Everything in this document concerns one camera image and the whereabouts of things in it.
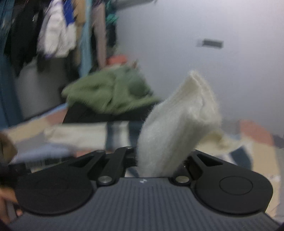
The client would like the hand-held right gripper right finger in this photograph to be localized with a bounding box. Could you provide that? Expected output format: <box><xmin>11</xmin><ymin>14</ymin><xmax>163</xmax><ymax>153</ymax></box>
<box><xmin>170</xmin><ymin>150</ymin><xmax>224</xmax><ymax>185</ymax></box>

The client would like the green bag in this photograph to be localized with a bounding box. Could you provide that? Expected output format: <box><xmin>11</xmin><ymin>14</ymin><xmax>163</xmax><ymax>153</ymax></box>
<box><xmin>127</xmin><ymin>74</ymin><xmax>153</xmax><ymax>99</ymax></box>

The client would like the green fleece jacket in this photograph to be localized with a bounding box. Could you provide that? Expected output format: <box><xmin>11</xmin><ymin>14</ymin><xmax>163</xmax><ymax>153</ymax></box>
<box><xmin>62</xmin><ymin>66</ymin><xmax>160</xmax><ymax>115</ymax></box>

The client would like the person's left hand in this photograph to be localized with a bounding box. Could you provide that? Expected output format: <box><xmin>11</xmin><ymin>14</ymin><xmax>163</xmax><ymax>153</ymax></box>
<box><xmin>0</xmin><ymin>188</ymin><xmax>23</xmax><ymax>224</ymax></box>

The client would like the cream navy striped sweater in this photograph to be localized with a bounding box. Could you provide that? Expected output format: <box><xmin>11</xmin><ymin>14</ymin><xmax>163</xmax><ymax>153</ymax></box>
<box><xmin>44</xmin><ymin>71</ymin><xmax>244</xmax><ymax>177</ymax></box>

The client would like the orange box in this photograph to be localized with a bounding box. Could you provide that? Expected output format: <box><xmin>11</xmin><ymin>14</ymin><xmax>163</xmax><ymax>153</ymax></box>
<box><xmin>106</xmin><ymin>55</ymin><xmax>128</xmax><ymax>66</ymax></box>

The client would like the rack of hanging clothes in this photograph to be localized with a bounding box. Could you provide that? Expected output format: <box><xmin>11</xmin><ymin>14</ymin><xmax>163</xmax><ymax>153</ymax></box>
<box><xmin>0</xmin><ymin>0</ymin><xmax>121</xmax><ymax>78</ymax></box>

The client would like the black jacket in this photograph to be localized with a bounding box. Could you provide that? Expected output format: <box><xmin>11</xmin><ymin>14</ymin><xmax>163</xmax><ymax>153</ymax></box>
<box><xmin>63</xmin><ymin>101</ymin><xmax>156</xmax><ymax>124</ymax></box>

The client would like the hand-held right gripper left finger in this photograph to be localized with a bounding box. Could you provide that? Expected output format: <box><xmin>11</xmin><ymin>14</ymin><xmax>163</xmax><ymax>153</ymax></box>
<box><xmin>67</xmin><ymin>146</ymin><xmax>136</xmax><ymax>186</ymax></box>

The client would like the patchwork bedspread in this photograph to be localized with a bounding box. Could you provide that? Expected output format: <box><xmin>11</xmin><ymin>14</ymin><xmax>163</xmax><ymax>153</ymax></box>
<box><xmin>0</xmin><ymin>104</ymin><xmax>284</xmax><ymax>222</ymax></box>

